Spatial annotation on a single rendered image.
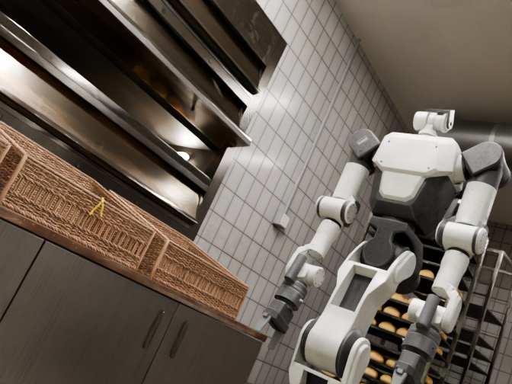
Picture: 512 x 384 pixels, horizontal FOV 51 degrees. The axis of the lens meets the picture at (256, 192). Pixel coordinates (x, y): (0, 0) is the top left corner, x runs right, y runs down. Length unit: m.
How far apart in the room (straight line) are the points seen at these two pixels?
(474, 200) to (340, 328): 0.56
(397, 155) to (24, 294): 1.21
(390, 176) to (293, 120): 1.50
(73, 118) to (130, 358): 0.95
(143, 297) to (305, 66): 1.90
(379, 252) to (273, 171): 1.50
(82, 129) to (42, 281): 0.80
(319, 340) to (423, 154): 0.67
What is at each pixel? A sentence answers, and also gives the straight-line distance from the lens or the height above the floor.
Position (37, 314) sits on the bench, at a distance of 1.66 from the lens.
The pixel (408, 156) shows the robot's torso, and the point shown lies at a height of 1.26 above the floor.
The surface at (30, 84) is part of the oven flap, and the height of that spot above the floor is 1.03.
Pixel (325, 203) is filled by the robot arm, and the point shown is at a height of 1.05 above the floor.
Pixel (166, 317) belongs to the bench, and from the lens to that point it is 1.96.
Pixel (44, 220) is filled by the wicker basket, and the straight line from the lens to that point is 1.64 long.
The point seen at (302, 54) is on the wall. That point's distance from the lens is 3.25.
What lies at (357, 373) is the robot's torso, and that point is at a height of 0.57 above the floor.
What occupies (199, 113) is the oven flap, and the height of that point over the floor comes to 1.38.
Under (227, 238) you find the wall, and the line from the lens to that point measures 2.91.
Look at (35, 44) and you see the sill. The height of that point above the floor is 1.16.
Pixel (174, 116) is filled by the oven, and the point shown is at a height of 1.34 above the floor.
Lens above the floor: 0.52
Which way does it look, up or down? 15 degrees up
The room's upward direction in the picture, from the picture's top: 24 degrees clockwise
